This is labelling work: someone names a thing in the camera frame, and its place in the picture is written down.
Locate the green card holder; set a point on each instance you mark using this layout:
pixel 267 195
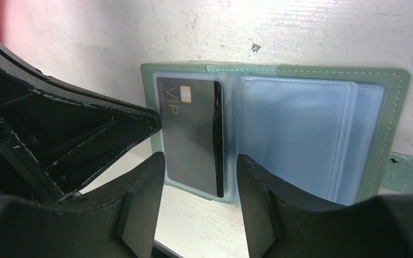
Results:
pixel 326 130

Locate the black VIP card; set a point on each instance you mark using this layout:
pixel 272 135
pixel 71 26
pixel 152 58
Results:
pixel 192 132

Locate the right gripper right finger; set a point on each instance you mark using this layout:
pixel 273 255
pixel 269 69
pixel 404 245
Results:
pixel 282 220

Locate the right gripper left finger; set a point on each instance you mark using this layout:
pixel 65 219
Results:
pixel 117 219

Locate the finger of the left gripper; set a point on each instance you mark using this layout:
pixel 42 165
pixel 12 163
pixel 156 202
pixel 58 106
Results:
pixel 50 150
pixel 36 82

